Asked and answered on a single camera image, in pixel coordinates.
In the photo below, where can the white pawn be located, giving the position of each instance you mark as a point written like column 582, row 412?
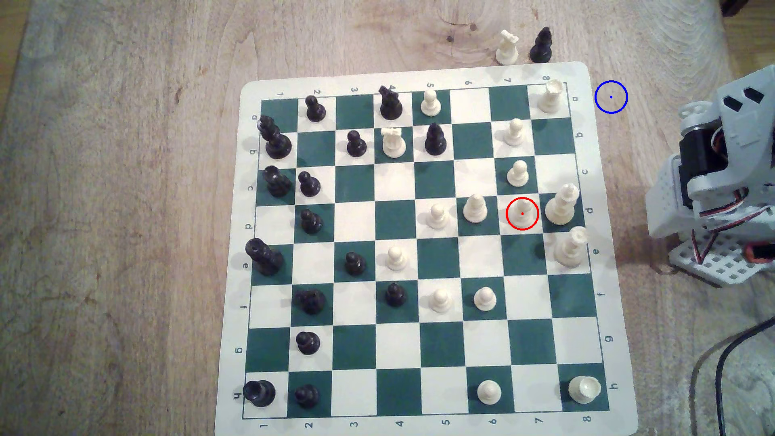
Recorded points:
column 430, row 106
column 441, row 301
column 437, row 218
column 517, row 175
column 514, row 134
column 485, row 300
column 522, row 217
column 489, row 393
column 397, row 260

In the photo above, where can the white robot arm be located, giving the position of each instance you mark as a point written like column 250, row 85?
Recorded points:
column 672, row 200

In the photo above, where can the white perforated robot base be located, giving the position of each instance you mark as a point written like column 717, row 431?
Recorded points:
column 720, row 266

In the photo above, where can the green white chess board mat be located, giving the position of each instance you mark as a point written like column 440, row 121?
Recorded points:
column 399, row 351

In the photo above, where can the black pawn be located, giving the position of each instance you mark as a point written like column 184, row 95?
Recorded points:
column 308, row 344
column 310, row 185
column 395, row 296
column 355, row 265
column 315, row 111
column 312, row 223
column 307, row 396
column 356, row 146

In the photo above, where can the white knight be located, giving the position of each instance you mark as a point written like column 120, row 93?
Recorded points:
column 393, row 145
column 507, row 51

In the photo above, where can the white bishop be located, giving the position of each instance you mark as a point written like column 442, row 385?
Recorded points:
column 475, row 210

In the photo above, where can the black bishop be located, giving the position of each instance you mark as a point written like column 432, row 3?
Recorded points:
column 435, row 142
column 541, row 48

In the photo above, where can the black knight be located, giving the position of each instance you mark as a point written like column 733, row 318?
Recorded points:
column 312, row 301
column 390, row 106

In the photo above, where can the black king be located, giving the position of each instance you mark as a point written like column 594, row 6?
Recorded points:
column 266, row 259

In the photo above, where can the black queen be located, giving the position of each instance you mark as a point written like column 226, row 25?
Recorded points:
column 277, row 142

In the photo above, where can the white rook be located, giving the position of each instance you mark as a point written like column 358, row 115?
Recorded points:
column 585, row 390
column 550, row 99

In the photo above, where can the orange black clamp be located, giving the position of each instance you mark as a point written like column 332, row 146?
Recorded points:
column 761, row 251

